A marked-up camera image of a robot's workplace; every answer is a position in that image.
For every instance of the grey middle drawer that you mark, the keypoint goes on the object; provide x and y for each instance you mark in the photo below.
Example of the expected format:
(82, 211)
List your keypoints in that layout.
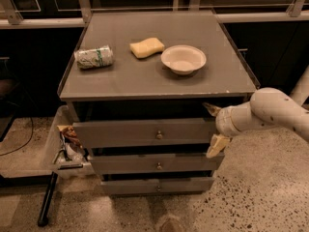
(155, 163)

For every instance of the yellow sponge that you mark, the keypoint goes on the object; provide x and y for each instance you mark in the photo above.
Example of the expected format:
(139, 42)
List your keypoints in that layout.
(146, 48)

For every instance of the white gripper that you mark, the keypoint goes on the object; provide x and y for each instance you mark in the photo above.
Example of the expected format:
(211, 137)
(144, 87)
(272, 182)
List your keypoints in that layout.
(223, 122)

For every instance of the grey drawer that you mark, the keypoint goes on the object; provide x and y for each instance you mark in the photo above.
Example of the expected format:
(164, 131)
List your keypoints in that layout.
(155, 163)
(103, 134)
(150, 186)

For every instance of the brown snack wrapper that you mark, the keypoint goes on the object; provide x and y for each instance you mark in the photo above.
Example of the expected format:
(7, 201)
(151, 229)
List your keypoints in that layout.
(69, 133)

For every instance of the grey top drawer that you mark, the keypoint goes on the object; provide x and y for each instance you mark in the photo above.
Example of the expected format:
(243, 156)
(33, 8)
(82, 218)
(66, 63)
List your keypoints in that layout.
(103, 134)

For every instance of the white bowl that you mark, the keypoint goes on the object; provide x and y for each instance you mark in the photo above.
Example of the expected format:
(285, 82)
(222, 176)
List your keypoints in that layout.
(183, 59)

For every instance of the black metal leg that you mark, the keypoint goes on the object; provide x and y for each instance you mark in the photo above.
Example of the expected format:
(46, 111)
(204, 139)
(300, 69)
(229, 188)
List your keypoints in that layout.
(43, 219)

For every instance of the metal railing frame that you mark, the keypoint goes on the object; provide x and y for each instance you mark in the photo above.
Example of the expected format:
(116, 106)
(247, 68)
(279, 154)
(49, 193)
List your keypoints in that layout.
(77, 13)

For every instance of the crushed green white can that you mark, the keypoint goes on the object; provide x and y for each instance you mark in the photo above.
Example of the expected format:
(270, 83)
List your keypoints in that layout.
(94, 58)

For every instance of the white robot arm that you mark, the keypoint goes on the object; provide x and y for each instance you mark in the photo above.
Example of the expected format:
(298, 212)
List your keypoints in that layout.
(267, 108)

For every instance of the grey drawer cabinet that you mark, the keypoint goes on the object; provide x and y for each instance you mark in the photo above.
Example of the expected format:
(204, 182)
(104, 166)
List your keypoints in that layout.
(133, 89)

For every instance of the grey bottom drawer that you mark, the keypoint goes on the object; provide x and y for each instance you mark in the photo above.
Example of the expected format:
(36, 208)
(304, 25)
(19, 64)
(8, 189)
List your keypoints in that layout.
(150, 186)

